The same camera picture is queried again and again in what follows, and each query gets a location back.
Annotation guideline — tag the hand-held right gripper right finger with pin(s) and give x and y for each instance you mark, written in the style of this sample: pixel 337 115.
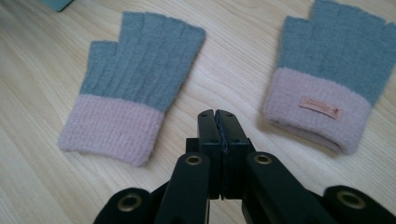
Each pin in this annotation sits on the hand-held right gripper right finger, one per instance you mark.
pixel 234 137

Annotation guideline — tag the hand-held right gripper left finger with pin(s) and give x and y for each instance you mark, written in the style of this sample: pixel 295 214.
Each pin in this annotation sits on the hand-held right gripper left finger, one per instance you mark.
pixel 209 137

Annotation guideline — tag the plain grey pink fingerless glove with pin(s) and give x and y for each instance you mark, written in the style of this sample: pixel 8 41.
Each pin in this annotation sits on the plain grey pink fingerless glove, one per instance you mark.
pixel 130 87

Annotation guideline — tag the labelled grey pink fingerless glove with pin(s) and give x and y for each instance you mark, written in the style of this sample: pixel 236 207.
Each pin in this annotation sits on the labelled grey pink fingerless glove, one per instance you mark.
pixel 327 77

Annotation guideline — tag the teal object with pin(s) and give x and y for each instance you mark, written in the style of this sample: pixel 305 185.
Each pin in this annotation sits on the teal object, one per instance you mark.
pixel 59 3

